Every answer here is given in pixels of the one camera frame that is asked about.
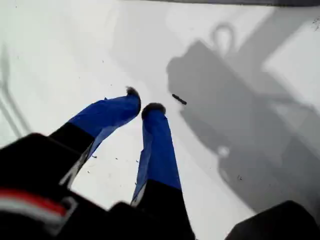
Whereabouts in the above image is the red and white wire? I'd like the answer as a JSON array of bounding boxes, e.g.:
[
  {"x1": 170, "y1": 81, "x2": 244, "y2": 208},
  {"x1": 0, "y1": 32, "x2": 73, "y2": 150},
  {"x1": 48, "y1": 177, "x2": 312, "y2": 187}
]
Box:
[{"x1": 0, "y1": 187, "x2": 69, "y2": 227}]

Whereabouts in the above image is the small black stick piece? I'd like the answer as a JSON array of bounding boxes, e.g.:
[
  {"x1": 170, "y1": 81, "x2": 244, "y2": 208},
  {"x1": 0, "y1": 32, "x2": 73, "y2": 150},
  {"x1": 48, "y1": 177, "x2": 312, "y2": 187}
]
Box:
[{"x1": 171, "y1": 93, "x2": 188, "y2": 106}]

